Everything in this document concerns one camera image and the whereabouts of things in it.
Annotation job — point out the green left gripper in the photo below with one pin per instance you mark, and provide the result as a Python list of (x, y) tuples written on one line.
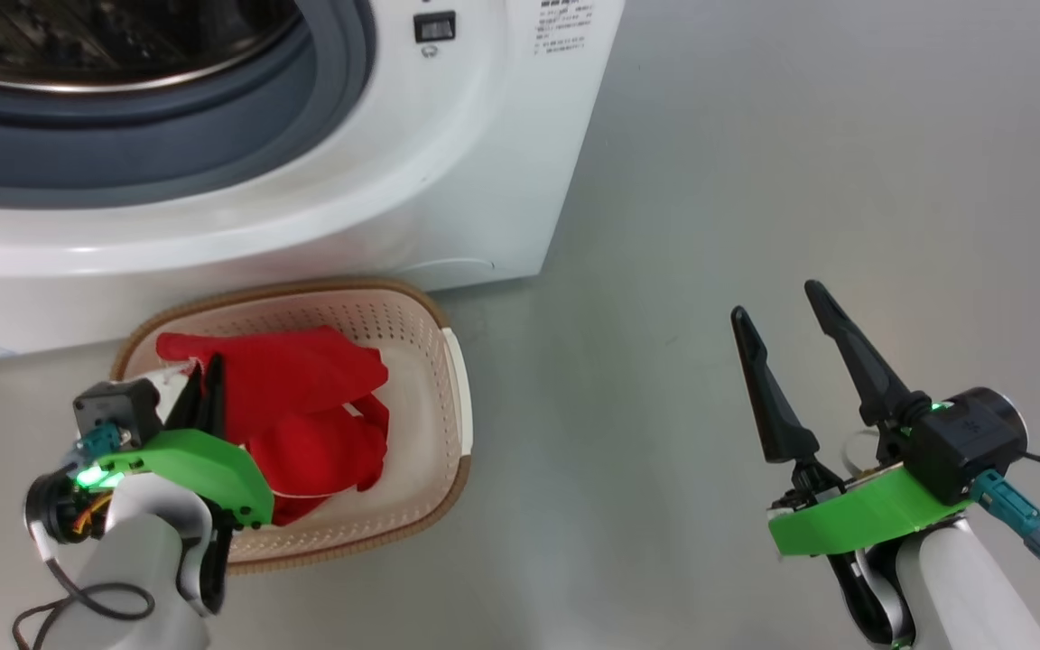
[(204, 465)]

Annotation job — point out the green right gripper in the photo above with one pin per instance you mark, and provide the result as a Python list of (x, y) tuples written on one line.
[(845, 519)]

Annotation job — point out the red and white garment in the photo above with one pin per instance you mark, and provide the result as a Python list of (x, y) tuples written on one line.
[(303, 379)]

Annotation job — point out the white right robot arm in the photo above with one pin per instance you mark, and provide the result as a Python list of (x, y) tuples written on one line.
[(962, 596)]

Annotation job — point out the cream basket with brown rim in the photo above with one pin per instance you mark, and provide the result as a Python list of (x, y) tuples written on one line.
[(412, 379)]

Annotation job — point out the grey rubber door gasket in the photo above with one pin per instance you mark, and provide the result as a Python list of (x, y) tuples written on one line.
[(123, 153)]

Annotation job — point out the white washing machine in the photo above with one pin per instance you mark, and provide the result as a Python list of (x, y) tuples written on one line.
[(484, 181)]

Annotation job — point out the steel washer drum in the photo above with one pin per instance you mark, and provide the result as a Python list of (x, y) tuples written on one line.
[(78, 36)]

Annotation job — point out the black door latch socket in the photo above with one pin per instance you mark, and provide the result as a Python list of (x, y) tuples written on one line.
[(434, 27)]

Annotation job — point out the round white filter cover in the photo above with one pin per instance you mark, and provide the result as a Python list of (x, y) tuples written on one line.
[(457, 275)]

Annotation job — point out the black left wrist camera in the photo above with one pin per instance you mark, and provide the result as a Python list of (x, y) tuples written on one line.
[(114, 406)]

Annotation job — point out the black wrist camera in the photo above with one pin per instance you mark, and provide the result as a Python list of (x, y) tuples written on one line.
[(114, 406), (971, 442)]

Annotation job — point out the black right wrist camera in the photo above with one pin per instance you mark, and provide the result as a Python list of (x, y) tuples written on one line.
[(971, 442)]

